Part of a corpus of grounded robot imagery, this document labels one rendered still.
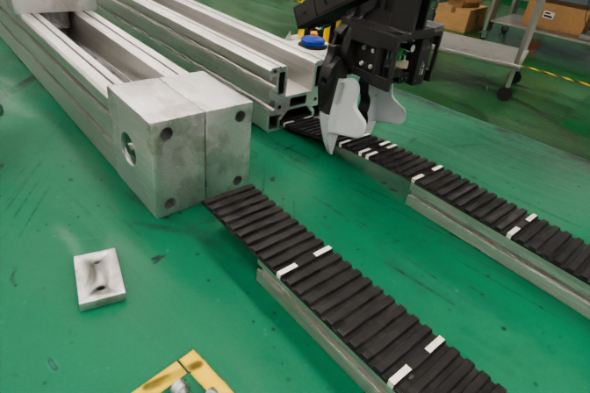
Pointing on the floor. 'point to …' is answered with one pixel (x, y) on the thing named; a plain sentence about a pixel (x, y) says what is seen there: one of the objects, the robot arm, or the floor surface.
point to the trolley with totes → (463, 46)
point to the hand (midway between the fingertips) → (344, 135)
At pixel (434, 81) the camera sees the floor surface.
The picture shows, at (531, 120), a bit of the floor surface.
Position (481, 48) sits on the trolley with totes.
